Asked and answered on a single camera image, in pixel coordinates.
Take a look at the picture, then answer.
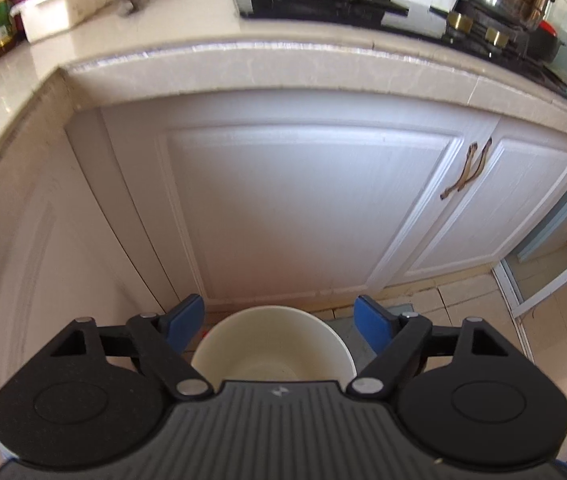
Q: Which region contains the burner grate with brass caps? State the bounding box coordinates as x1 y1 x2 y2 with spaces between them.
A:
431 0 544 61

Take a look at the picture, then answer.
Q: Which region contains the grey floor mat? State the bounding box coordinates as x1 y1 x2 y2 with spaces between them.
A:
331 301 417 361

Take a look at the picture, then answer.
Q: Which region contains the white plastic container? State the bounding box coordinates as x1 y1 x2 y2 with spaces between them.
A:
10 0 118 44

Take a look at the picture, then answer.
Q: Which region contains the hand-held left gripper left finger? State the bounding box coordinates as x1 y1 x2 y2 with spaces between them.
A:
50 294 214 401

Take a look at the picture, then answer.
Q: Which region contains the sliding glass door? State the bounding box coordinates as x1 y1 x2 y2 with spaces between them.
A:
493 145 567 319

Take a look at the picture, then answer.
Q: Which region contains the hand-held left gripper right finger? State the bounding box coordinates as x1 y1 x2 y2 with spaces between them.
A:
347 295 509 401

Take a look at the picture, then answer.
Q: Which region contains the white trash bucket red outside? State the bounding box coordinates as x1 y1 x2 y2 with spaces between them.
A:
190 305 357 382

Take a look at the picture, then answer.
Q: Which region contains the black glass gas stove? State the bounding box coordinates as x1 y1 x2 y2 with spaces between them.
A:
228 0 567 109

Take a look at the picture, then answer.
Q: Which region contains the narrow white cabinet door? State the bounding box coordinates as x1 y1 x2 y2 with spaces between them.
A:
403 115 567 282

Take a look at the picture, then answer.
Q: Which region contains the red and black pan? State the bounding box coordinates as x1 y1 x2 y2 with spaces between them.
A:
526 20 564 64

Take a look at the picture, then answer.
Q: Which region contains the wide white cabinet door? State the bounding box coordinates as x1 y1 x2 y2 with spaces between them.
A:
100 102 501 307

